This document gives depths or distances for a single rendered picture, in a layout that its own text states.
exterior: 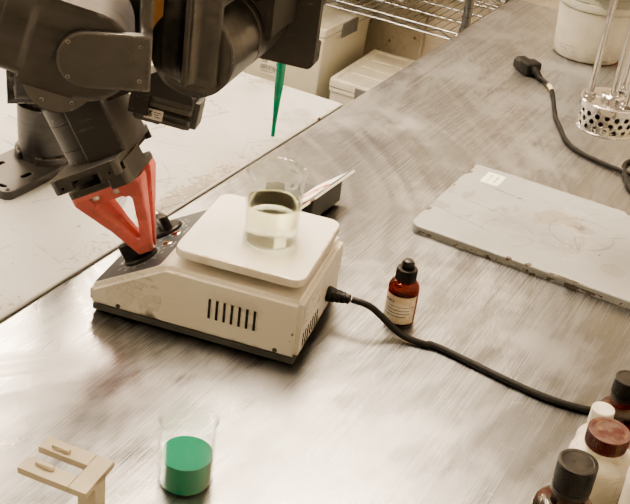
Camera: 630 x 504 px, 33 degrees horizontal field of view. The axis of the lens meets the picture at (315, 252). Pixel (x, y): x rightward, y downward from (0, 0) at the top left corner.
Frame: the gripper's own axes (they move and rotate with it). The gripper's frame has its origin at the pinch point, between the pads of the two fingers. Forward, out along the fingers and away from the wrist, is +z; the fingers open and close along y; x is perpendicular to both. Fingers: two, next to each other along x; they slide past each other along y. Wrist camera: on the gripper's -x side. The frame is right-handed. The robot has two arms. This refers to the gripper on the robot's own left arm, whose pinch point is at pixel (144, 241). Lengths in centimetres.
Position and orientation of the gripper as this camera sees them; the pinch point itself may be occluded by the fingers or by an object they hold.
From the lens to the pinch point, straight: 97.4
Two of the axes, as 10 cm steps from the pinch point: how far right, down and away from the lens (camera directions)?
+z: 3.7, 8.6, 3.4
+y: 1.2, -4.1, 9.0
